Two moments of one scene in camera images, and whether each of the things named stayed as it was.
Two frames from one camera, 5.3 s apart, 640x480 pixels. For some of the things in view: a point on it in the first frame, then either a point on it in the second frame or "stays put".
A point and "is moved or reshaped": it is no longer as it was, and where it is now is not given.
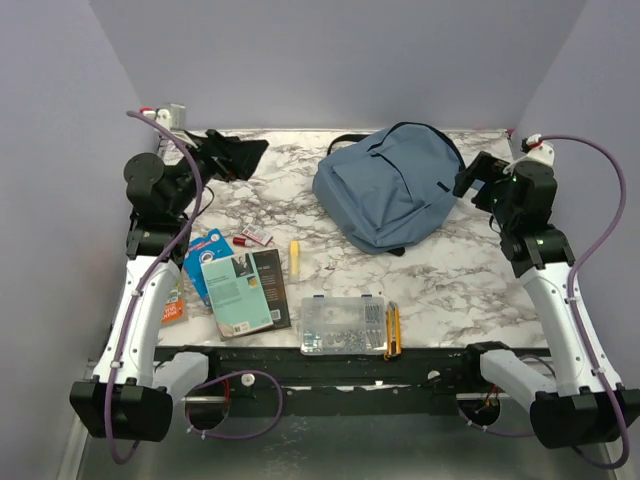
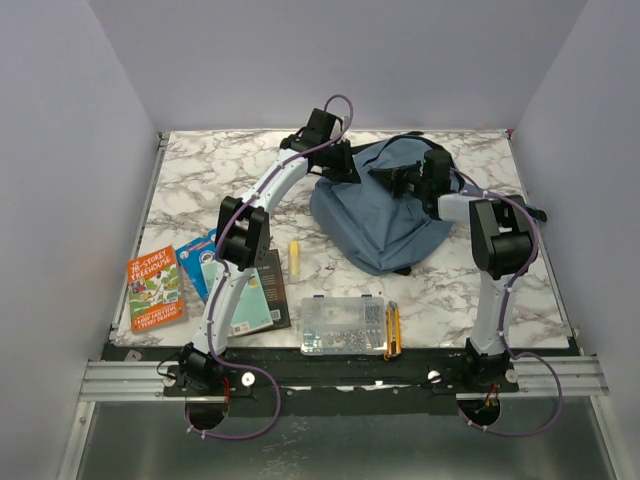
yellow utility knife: [394, 332] stays put
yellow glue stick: [294, 261] stays put
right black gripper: [487, 167] -> [392, 179]
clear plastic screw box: [348, 325] stays put
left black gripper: [228, 157] -> [345, 171]
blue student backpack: [389, 189] is moved or reshaped
